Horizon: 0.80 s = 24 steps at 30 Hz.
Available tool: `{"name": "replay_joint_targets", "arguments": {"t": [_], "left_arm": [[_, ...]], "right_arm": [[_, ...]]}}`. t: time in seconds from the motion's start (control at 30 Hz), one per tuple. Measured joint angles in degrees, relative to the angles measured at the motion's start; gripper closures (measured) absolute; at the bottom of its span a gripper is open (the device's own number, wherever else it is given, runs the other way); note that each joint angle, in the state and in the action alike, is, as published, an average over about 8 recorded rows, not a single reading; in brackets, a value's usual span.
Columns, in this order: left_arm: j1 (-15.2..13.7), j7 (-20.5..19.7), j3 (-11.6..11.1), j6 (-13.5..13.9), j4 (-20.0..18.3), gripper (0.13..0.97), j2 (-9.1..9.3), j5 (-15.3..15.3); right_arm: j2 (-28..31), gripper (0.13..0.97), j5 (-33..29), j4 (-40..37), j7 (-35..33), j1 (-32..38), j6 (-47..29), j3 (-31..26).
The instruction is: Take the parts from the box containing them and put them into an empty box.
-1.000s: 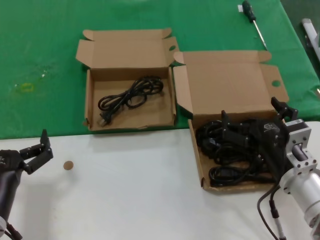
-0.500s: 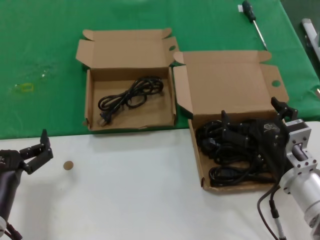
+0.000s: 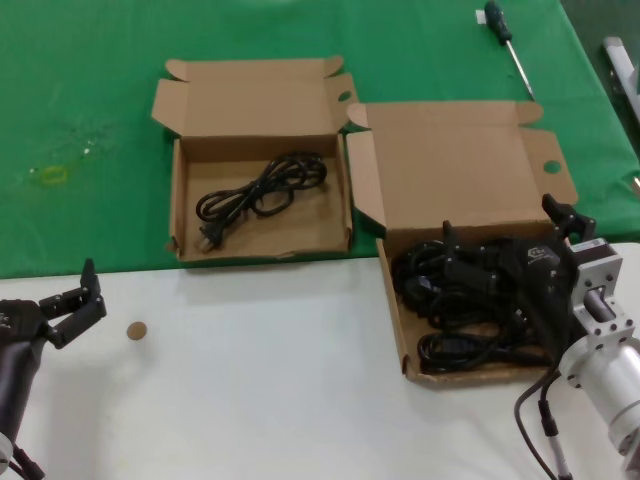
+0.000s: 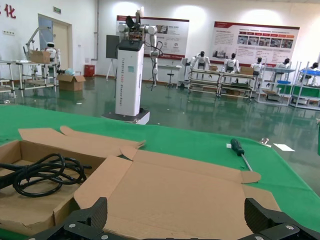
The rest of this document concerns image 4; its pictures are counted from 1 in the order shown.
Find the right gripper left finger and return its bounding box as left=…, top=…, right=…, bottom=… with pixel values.
left=26, top=196, right=109, bottom=240

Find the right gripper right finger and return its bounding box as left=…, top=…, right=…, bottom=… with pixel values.
left=243, top=197, right=320, bottom=240

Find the black power cord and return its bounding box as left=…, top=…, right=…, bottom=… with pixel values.
left=0, top=152, right=94, bottom=197

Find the open brown cardboard box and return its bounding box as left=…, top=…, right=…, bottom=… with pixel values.
left=0, top=125, right=147, bottom=236
left=73, top=146, right=283, bottom=240

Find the white paper sheet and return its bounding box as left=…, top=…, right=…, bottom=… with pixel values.
left=272, top=142, right=296, bottom=152

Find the green tablecloth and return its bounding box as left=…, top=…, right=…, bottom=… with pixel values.
left=0, top=104, right=320, bottom=240

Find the open cardboard carton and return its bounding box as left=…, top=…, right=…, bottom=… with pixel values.
left=56, top=74, right=87, bottom=92

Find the red bin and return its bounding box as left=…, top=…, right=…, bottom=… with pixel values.
left=83, top=64, right=96, bottom=78

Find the black round stool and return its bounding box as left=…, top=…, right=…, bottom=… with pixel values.
left=166, top=66, right=176, bottom=89

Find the white desk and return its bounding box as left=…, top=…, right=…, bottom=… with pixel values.
left=157, top=63, right=184, bottom=90

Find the brown cardboard carton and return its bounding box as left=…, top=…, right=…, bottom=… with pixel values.
left=29, top=49, right=52, bottom=64

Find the black monitor on stand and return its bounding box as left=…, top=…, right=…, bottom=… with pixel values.
left=105, top=34, right=121, bottom=81

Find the beige door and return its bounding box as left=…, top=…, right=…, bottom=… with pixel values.
left=37, top=13, right=74, bottom=74

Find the wide red framed info board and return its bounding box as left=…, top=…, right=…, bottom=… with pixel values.
left=209, top=21, right=301, bottom=67

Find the green handled screwdriver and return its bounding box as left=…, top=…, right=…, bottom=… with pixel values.
left=229, top=138, right=254, bottom=173

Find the pipe frame workbench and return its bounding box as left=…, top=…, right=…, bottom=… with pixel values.
left=187, top=67, right=222, bottom=95
left=216, top=70, right=256, bottom=100
left=289, top=67, right=320, bottom=111
left=256, top=65, right=298, bottom=107

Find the white pipe frame table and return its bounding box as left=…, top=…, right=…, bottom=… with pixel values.
left=0, top=59, right=60, bottom=99

